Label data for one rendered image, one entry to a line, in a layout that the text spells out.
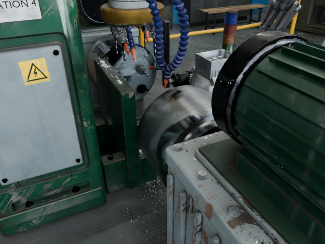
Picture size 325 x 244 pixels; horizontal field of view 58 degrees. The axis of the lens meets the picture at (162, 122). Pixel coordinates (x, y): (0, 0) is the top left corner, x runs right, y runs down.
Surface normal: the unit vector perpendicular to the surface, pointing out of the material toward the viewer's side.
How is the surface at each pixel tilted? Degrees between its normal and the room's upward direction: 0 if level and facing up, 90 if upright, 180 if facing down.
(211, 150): 0
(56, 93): 90
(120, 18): 90
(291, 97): 49
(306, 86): 40
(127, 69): 90
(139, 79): 90
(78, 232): 0
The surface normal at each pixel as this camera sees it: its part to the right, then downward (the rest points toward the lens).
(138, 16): 0.27, 0.50
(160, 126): -0.71, -0.37
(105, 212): -0.01, -0.86
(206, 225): -0.90, 0.22
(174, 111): -0.44, -0.65
